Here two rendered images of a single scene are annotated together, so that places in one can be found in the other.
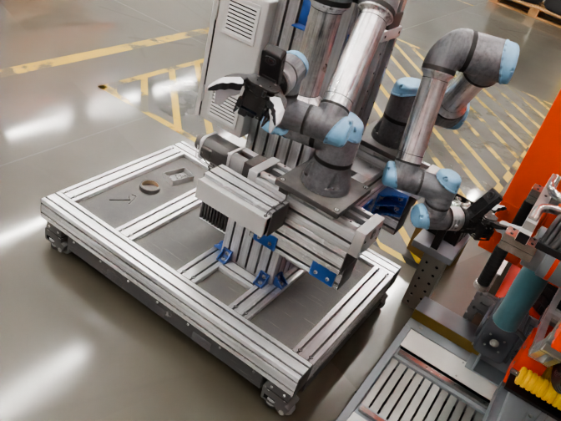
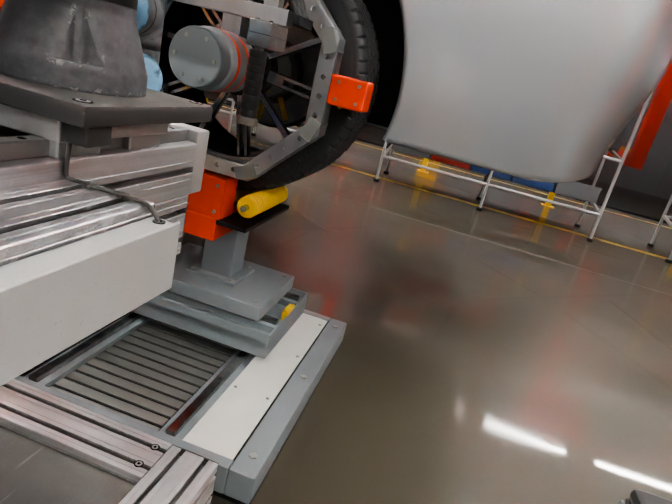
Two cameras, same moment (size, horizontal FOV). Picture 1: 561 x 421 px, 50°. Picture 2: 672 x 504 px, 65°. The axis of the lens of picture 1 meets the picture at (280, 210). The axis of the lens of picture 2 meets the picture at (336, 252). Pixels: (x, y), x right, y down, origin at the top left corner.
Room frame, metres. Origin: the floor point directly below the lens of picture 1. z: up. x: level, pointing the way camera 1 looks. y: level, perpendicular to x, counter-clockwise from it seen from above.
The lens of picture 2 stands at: (1.40, 0.52, 0.89)
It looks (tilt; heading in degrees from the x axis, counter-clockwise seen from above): 19 degrees down; 256
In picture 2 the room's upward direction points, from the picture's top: 14 degrees clockwise
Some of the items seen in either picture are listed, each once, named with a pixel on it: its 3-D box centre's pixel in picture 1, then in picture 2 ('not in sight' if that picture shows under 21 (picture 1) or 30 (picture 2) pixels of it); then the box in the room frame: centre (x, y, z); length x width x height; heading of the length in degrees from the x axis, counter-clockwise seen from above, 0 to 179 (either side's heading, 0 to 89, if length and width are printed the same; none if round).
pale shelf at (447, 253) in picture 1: (448, 230); not in sight; (2.15, -0.70, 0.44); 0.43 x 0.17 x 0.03; 156
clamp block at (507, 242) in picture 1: (518, 243); (267, 35); (1.36, -0.63, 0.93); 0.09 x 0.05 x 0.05; 66
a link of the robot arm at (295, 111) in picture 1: (285, 111); not in sight; (1.34, 0.06, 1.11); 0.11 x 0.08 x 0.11; 79
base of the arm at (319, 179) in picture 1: (329, 169); (74, 31); (1.57, -0.11, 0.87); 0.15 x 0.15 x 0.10
